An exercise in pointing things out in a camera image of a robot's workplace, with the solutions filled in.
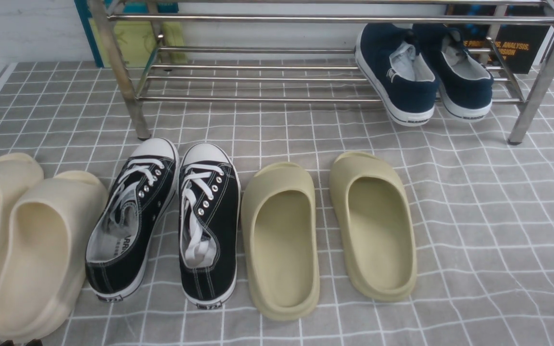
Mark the navy slip-on shoe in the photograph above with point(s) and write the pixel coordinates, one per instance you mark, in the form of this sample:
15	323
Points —
392	61
465	85

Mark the silver metal shoe rack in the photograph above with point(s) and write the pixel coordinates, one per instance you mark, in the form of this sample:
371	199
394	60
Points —
135	95

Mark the black canvas sneaker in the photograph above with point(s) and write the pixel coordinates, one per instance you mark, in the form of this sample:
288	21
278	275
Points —
209	205
117	251

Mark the black book orange text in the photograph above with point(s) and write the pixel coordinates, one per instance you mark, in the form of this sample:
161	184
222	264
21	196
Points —
518	44

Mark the black canvas sneaker right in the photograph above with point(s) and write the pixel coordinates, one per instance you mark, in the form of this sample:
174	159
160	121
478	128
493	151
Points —
209	205

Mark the teal yellow-green book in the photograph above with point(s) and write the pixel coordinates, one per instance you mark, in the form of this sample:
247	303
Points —
136	39

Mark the black canvas sneaker left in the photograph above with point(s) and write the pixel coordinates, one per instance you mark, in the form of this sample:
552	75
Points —
117	251

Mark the olive slipper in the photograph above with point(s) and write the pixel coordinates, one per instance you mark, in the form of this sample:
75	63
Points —
377	234
278	220

